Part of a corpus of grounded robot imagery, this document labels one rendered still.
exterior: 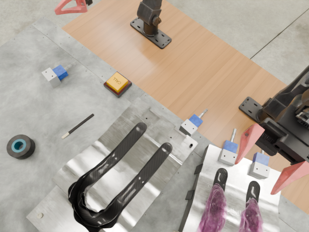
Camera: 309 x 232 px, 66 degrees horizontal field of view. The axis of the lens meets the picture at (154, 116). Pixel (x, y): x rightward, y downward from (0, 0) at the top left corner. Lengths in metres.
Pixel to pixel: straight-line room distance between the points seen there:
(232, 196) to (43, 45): 0.94
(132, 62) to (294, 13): 2.05
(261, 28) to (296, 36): 0.32
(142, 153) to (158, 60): 0.44
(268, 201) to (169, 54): 0.67
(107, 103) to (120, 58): 0.22
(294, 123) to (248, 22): 2.05
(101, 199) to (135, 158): 0.16
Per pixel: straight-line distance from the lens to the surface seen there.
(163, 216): 0.83
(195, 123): 0.86
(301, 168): 0.48
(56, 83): 1.00
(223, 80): 1.03
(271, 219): 0.84
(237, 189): 0.83
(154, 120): 0.82
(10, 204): 0.93
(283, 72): 2.28
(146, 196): 0.73
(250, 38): 2.37
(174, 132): 0.81
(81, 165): 0.74
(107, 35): 1.12
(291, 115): 0.50
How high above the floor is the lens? 1.63
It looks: 67 degrees down
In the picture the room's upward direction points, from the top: 7 degrees clockwise
